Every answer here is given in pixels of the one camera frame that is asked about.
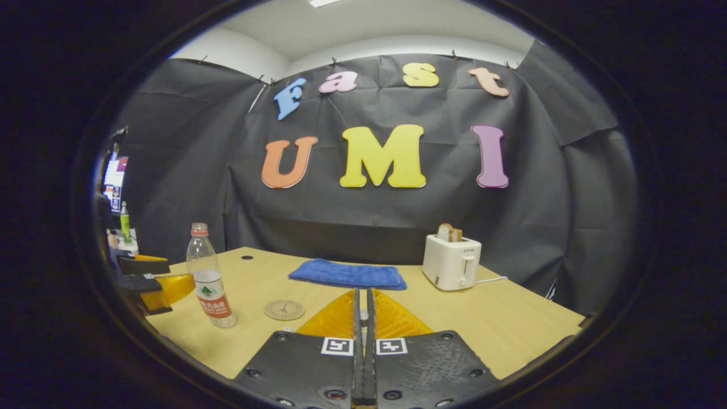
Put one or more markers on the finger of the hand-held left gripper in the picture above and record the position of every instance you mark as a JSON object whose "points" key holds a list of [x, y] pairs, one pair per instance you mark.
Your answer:
{"points": [[145, 267], [170, 287]]}

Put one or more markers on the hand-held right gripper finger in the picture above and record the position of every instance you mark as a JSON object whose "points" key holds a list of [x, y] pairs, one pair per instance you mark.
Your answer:
{"points": [[358, 352], [370, 352]]}

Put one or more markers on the clear plastic water bottle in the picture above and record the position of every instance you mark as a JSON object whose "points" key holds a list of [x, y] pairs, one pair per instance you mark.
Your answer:
{"points": [[210, 284]]}

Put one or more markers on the round cork coaster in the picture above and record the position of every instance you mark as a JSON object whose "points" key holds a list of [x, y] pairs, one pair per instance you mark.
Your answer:
{"points": [[284, 310]]}

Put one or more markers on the green drink bottle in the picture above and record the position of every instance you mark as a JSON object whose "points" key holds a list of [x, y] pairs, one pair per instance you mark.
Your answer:
{"points": [[125, 224]]}

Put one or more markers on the white side desk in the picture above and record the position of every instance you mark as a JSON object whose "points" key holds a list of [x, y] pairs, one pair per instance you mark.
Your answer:
{"points": [[132, 247]]}

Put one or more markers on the blue folded towel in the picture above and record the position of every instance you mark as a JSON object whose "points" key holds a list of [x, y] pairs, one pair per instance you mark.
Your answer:
{"points": [[346, 274]]}

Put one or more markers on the computer monitor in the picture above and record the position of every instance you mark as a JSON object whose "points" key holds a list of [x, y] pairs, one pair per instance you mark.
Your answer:
{"points": [[116, 182]]}

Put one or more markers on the white toaster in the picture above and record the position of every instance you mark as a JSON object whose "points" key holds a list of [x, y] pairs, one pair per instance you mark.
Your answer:
{"points": [[448, 264]]}

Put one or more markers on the black backdrop cloth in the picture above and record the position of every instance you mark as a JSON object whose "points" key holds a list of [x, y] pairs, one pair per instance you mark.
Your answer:
{"points": [[397, 227]]}

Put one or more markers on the toast slice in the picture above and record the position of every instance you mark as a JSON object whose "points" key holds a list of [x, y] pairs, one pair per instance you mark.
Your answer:
{"points": [[448, 233]]}

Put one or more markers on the ceiling light panel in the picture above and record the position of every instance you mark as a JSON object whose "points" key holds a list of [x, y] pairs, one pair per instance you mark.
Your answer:
{"points": [[324, 3]]}

